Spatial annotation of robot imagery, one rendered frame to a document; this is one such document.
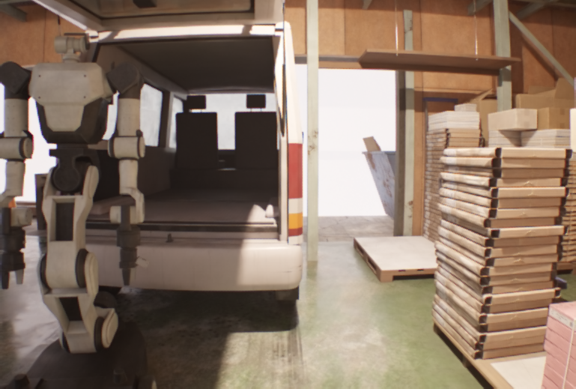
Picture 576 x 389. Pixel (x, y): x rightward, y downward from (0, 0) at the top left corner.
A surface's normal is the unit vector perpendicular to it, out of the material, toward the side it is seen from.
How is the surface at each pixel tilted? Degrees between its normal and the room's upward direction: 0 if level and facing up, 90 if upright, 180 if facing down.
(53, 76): 90
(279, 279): 95
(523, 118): 90
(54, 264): 66
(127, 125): 90
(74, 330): 30
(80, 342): 106
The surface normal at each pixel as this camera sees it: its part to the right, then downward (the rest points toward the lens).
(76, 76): 0.26, 0.05
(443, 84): 0.01, 0.05
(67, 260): 0.24, -0.36
